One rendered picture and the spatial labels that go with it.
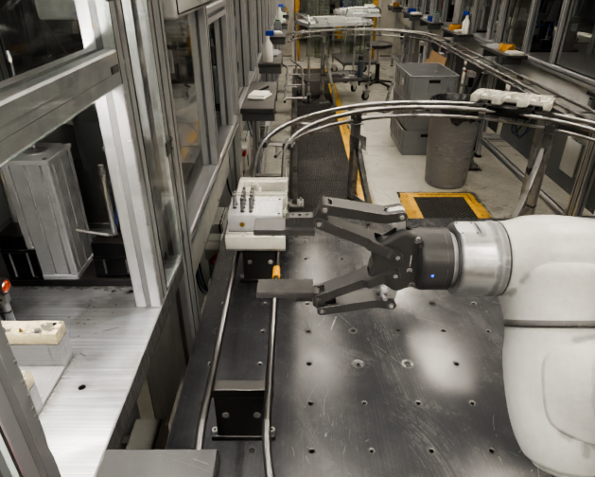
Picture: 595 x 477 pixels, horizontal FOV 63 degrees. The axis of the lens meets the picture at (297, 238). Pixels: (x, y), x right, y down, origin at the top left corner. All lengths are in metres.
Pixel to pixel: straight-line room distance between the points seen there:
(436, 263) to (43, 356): 0.57
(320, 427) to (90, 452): 0.44
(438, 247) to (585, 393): 0.20
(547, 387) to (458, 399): 0.48
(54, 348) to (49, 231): 0.24
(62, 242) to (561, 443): 0.80
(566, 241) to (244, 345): 0.74
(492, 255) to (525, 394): 0.16
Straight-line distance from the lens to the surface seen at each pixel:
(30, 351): 0.81
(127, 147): 0.76
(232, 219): 1.13
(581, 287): 0.61
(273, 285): 0.60
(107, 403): 0.74
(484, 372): 1.13
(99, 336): 0.85
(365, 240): 0.56
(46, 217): 0.93
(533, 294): 0.60
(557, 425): 0.60
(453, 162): 3.64
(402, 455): 0.95
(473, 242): 0.57
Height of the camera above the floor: 1.43
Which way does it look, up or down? 29 degrees down
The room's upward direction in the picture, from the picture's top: straight up
